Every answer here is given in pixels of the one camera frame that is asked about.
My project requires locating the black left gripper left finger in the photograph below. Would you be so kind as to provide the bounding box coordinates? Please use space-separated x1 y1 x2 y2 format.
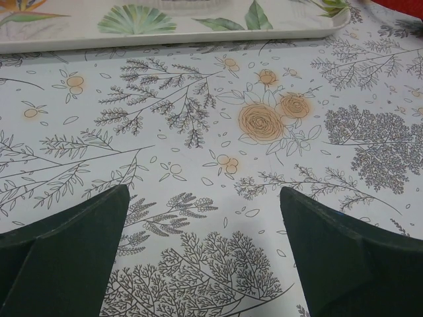
1 185 130 316

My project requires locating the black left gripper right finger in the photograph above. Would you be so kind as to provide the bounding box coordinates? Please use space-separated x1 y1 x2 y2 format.
280 187 422 316

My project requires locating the floral tablecloth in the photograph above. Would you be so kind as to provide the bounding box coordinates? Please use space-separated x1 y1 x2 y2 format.
1 1 422 316

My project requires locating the floral white serving tray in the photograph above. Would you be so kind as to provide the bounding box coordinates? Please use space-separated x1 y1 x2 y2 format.
1 0 351 53

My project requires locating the clear glass dish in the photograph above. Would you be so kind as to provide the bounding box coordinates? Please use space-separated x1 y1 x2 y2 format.
124 0 228 16

